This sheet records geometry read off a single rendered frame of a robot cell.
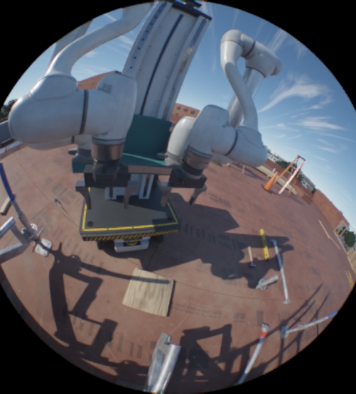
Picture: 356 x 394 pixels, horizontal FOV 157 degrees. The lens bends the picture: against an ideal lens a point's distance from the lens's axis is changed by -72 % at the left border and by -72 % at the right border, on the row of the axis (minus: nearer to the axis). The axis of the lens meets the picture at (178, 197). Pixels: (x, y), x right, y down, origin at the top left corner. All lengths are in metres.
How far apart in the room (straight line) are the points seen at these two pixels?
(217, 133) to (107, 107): 0.28
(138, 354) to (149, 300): 0.43
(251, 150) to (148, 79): 0.64
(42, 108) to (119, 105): 0.15
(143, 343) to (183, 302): 0.44
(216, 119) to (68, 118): 0.34
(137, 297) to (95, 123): 0.95
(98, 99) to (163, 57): 0.64
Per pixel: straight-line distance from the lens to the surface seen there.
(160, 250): 1.15
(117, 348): 1.04
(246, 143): 0.43
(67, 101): 0.27
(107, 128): 0.29
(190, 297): 1.09
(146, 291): 0.99
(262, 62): 0.75
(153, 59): 0.85
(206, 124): 0.38
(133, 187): 0.41
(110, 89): 0.29
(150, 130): 0.75
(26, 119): 0.28
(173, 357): 0.65
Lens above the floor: 0.99
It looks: 35 degrees down
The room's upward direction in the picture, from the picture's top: 22 degrees clockwise
